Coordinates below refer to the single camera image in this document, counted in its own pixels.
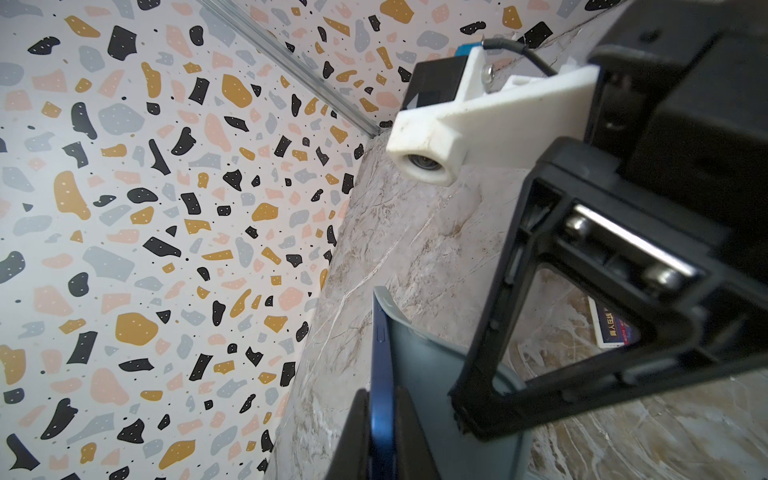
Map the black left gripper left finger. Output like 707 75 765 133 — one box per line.
325 389 371 480

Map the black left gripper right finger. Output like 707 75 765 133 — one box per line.
394 386 441 480

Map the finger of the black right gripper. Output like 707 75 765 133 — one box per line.
450 137 767 441

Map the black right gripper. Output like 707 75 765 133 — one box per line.
587 1 767 281

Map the black phone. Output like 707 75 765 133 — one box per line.
369 287 397 479

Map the purple playing card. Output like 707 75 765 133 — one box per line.
588 297 640 349

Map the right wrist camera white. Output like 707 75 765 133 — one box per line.
386 44 599 186

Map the aluminium corner post left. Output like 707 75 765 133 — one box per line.
200 0 381 138

